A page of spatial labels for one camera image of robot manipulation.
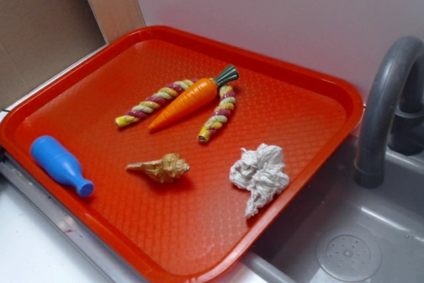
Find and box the tan conch shell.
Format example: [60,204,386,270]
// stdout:
[126,153,190,184]

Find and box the orange toy carrot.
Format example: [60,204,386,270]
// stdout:
[148,65,239,132]

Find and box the red plastic tray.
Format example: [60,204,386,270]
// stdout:
[1,27,363,282]

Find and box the crumpled white cloth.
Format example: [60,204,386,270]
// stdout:
[229,143,290,219]

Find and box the grey plastic sink basin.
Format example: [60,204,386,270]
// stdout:
[240,133,424,283]

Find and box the blue toy bottle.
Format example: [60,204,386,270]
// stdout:
[30,136,94,198]

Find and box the grey toy faucet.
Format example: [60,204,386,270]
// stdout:
[354,36,423,188]

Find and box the brown cardboard panel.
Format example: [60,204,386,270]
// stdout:
[1,0,105,109]

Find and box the multicolour twisted rope toy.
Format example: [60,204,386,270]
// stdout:
[115,80,237,143]

